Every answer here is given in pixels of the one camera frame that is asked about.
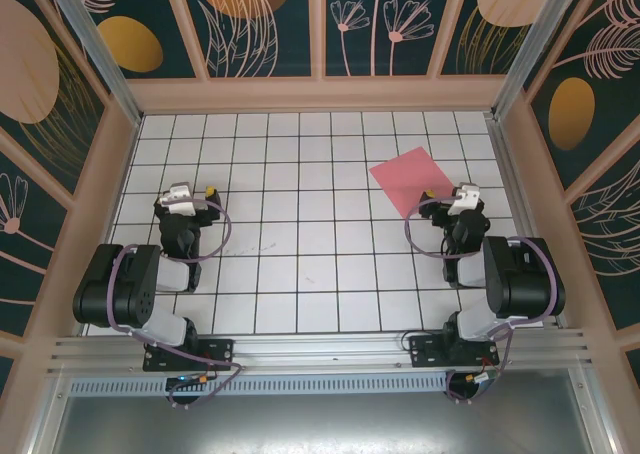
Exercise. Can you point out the pink paper sheet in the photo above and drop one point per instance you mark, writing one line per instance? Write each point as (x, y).
(410, 174)

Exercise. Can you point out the shiny metal sheet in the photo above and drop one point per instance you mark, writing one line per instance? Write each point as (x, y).
(320, 424)

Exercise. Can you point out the long aluminium mounting rail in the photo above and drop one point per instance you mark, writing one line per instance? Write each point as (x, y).
(320, 351)

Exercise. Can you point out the aluminium table side rail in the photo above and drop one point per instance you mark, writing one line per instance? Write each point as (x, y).
(506, 164)

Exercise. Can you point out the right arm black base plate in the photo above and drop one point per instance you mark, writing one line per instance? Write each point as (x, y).
(425, 351)

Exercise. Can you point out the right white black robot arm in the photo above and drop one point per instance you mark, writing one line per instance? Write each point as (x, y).
(525, 279)

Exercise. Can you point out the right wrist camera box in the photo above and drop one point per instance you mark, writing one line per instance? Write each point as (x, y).
(465, 194)

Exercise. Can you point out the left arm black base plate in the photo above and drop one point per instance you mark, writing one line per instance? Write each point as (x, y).
(220, 354)

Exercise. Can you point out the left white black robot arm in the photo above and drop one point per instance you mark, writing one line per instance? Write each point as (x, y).
(115, 284)

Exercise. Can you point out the aluminium corner post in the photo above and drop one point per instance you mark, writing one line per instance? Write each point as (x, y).
(100, 59)
(530, 49)

